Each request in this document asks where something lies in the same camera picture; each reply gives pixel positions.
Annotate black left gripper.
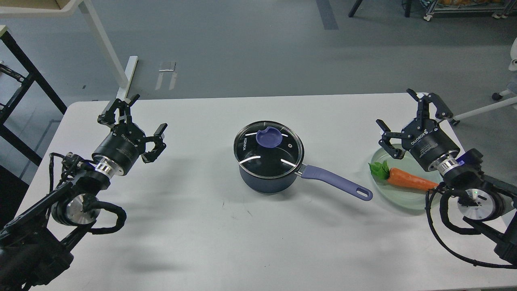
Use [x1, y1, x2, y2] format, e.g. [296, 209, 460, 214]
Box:
[92, 94, 168, 176]

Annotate translucent green plate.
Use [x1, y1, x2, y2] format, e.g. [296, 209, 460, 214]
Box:
[371, 148, 442, 210]

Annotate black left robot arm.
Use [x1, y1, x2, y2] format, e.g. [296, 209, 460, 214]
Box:
[0, 94, 167, 291]

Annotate black metal rack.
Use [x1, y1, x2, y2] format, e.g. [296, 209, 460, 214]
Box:
[0, 25, 67, 166]

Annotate wheeled metal cart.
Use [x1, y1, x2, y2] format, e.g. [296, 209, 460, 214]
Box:
[423, 0, 516, 22]

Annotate glass pot lid purple knob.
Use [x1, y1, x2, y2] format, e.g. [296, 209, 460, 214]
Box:
[233, 120, 304, 179]

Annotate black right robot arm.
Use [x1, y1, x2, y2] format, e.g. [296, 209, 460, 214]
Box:
[376, 89, 516, 269]

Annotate orange toy carrot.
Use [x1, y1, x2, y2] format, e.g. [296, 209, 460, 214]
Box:
[368, 160, 438, 191]

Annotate white table frame leg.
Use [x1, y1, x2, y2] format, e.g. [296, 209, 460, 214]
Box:
[0, 0, 139, 102]

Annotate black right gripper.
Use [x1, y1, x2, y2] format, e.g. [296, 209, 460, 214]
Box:
[376, 89, 460, 172]

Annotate dark blue saucepan purple handle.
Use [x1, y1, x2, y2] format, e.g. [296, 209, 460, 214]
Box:
[238, 157, 373, 202]

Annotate white office chair base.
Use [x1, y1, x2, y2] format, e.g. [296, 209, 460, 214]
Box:
[449, 37, 517, 126]

